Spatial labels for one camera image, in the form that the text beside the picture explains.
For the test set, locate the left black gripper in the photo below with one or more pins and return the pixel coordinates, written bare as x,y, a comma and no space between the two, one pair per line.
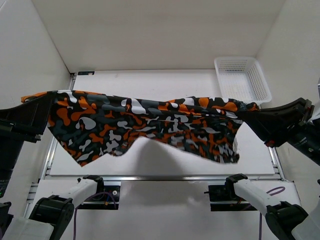
25,119

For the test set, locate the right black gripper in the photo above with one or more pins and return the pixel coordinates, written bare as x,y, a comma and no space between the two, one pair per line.
272,123

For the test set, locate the orange camouflage shorts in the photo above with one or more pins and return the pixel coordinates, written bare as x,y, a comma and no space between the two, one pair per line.
89,125

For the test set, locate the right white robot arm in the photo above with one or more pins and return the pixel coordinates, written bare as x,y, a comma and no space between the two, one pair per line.
286,221

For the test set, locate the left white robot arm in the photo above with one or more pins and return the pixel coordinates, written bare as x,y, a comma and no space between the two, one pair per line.
50,215

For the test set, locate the white perforated plastic basket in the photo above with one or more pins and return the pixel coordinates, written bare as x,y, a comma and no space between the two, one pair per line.
242,78

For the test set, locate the black label sticker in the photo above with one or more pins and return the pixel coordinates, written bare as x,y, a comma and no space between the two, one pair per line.
86,73

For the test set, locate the aluminium rail left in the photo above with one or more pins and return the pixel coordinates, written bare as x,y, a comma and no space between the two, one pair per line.
53,141

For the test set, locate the aluminium rail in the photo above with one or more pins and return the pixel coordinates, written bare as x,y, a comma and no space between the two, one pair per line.
203,177
53,141

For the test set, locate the aluminium rail front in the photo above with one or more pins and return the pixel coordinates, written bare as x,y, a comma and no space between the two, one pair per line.
203,177

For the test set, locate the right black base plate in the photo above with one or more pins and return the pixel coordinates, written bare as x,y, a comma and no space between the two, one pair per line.
221,201

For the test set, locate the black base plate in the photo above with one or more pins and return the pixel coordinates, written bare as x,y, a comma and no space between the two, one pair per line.
221,201
107,201

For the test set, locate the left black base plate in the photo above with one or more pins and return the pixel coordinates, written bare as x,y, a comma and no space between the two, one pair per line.
107,201

